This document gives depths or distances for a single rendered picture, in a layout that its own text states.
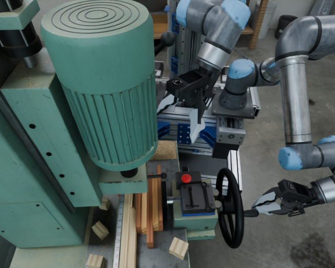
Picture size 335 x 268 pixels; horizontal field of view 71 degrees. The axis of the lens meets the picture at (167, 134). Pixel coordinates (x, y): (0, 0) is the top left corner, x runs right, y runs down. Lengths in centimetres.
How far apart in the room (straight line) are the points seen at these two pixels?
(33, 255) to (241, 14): 95
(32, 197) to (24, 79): 30
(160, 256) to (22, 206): 40
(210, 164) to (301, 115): 108
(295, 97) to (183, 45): 62
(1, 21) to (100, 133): 22
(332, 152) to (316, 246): 118
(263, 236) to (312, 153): 111
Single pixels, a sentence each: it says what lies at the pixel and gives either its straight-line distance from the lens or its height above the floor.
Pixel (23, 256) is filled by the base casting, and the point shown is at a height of 80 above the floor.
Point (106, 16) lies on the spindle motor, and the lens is 42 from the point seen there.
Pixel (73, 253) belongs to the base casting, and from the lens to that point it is 94.
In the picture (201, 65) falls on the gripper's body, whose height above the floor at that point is 133.
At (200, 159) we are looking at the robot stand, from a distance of 181.
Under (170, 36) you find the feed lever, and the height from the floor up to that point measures 141.
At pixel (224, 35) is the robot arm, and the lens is 62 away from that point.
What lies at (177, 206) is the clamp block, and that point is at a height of 96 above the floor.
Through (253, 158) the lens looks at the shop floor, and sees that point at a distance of 220.
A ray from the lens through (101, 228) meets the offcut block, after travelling 89.
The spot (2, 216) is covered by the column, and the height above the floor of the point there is 106.
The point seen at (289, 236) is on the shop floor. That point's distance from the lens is 193.
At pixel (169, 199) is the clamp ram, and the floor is 96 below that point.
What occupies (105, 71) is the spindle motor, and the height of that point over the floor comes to 146.
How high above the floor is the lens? 165
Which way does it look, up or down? 47 degrees down
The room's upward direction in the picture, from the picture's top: straight up
